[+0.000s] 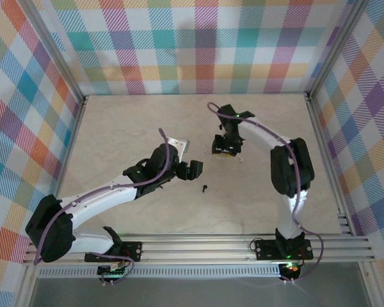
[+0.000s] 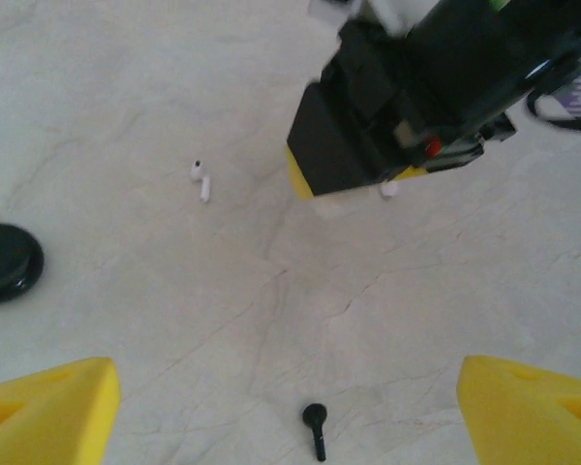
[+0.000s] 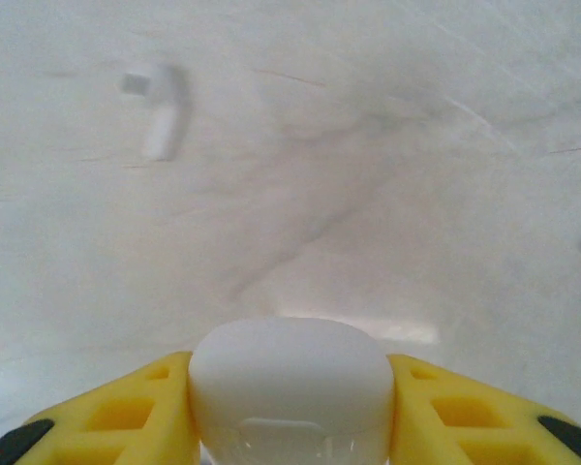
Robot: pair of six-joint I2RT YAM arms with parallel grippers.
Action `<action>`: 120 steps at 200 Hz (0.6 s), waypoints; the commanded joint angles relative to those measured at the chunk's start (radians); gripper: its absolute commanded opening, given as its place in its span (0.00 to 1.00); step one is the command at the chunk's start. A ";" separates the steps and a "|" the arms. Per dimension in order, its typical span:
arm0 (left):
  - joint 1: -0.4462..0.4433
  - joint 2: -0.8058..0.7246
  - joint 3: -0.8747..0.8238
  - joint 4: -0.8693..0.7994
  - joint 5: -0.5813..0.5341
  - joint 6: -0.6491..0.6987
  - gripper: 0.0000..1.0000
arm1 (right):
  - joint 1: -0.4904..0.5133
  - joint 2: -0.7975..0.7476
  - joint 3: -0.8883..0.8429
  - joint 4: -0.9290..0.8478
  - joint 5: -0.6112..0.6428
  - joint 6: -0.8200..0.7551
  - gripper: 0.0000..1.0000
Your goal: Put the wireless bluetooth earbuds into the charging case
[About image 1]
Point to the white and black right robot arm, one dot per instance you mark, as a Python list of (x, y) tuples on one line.
[(291, 172)]

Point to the small black screw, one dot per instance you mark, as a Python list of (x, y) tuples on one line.
[(204, 188)]

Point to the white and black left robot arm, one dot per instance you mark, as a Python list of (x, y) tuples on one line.
[(92, 199)]

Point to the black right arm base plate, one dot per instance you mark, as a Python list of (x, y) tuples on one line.
[(265, 249)]

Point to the aluminium mounting rail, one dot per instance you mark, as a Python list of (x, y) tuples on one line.
[(195, 247)]

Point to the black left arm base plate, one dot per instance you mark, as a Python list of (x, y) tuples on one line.
[(131, 251)]

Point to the aluminium side rail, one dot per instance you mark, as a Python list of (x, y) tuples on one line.
[(76, 128), (326, 160)]

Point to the aluminium frame post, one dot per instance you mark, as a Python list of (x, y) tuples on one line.
[(371, 284), (56, 54), (25, 288), (339, 44)]

